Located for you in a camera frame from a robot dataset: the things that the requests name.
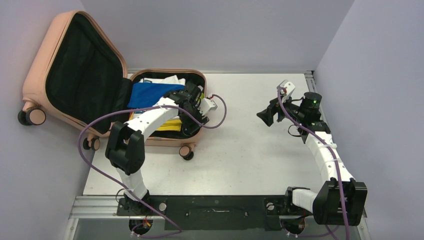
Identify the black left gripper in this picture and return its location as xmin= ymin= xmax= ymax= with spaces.
xmin=178 ymin=102 xmax=208 ymax=134

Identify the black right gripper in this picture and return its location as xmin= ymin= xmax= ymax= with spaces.
xmin=258 ymin=92 xmax=306 ymax=126

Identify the yellow cloth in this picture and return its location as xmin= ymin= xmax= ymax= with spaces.
xmin=129 ymin=112 xmax=183 ymax=132

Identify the white blue printed cloth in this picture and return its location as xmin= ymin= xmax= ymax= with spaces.
xmin=139 ymin=75 xmax=186 ymax=86

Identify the pink hard-shell suitcase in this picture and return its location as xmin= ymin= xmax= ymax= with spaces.
xmin=17 ymin=10 xmax=208 ymax=162

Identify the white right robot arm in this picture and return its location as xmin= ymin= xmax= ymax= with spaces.
xmin=256 ymin=92 xmax=368 ymax=226

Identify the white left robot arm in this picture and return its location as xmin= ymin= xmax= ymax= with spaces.
xmin=105 ymin=82 xmax=209 ymax=215

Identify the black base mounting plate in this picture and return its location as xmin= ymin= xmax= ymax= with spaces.
xmin=116 ymin=195 xmax=316 ymax=232

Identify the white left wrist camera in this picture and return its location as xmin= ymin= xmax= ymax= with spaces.
xmin=198 ymin=98 xmax=218 ymax=116

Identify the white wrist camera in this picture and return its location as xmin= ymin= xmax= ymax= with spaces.
xmin=277 ymin=79 xmax=296 ymax=102
xmin=198 ymin=98 xmax=218 ymax=116

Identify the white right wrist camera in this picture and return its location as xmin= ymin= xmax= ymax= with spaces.
xmin=277 ymin=79 xmax=296 ymax=102

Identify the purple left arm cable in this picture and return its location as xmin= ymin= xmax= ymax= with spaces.
xmin=77 ymin=94 xmax=228 ymax=239

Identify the aluminium front rail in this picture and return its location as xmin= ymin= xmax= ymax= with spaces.
xmin=68 ymin=195 xmax=368 ymax=220

